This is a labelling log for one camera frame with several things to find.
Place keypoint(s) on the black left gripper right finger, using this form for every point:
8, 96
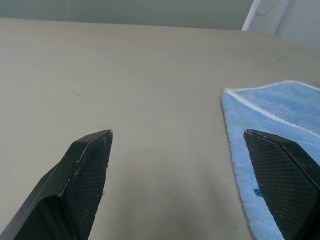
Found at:
285, 180

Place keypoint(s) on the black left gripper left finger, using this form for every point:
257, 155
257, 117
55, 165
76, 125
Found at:
75, 185

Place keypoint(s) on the light blue cloth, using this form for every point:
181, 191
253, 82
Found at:
275, 105

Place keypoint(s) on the white corner trim strip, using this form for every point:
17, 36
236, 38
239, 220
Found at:
251, 17

